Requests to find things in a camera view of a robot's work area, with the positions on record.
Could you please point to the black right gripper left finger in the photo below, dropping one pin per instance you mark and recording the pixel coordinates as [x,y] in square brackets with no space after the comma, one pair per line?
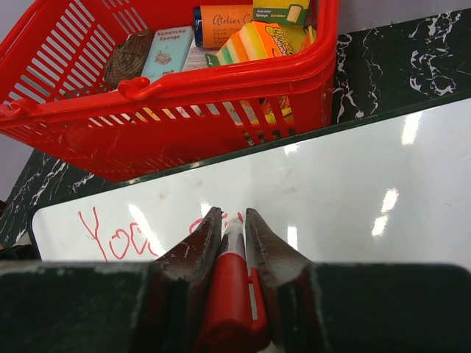
[109,307]

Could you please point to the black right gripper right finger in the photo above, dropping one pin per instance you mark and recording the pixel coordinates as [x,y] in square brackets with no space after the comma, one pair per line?
[358,307]

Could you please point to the red whiteboard marker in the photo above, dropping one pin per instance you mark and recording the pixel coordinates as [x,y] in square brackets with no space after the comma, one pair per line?
[234,318]

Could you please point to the white whiteboard with dark frame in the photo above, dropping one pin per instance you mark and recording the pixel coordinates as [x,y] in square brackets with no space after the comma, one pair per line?
[391,188]

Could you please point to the brown round scrubber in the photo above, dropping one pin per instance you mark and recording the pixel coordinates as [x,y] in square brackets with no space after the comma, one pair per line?
[128,58]

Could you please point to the light blue sponge box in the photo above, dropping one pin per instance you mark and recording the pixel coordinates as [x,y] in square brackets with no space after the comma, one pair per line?
[168,52]

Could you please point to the striped yellow orange sponge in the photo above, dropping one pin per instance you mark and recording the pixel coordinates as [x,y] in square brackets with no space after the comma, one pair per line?
[260,41]

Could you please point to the red plastic shopping basket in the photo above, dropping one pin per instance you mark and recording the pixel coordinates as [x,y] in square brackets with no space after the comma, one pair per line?
[54,97]

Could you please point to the orange tube bottle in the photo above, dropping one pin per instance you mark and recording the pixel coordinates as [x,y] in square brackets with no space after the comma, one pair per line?
[215,23]

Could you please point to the tall orange sponge pack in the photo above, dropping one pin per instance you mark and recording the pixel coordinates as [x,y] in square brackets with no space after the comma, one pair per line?
[285,12]

